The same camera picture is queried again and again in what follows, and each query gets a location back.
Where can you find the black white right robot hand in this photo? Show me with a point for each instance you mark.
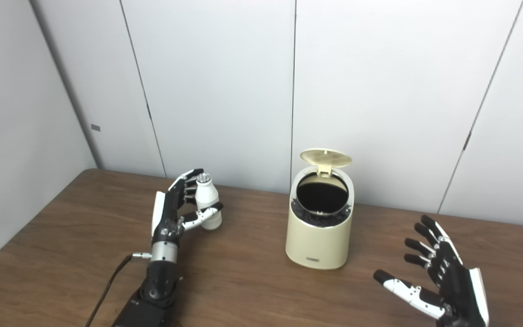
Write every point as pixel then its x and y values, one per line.
pixel 459 290

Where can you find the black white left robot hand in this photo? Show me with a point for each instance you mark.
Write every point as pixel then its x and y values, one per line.
pixel 166 222

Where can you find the small white plastic bottle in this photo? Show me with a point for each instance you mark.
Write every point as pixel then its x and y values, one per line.
pixel 207 195

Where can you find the cream round bin lid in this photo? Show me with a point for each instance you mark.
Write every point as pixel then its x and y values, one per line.
pixel 325 157

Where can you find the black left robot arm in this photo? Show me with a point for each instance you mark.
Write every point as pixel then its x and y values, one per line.
pixel 159 281

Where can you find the cream-colored bin body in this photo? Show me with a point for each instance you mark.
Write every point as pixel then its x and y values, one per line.
pixel 318 243

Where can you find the black bin liner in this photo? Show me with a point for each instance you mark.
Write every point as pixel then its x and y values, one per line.
pixel 321 195

